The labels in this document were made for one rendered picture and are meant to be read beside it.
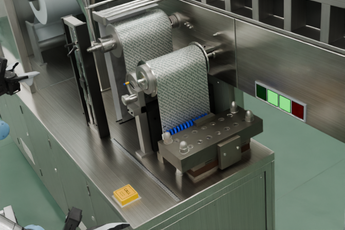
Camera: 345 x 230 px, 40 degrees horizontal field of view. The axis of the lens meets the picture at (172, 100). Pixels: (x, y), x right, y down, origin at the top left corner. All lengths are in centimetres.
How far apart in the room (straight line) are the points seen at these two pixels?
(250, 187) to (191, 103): 41
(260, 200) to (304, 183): 120
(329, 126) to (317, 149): 192
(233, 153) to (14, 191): 207
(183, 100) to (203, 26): 32
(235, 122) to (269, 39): 40
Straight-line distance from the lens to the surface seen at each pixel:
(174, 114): 187
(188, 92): 187
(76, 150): 212
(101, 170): 196
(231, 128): 186
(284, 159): 340
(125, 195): 177
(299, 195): 312
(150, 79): 176
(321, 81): 155
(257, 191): 200
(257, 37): 171
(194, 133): 185
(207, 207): 184
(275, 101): 174
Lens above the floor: 205
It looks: 29 degrees down
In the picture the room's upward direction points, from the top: 7 degrees counter-clockwise
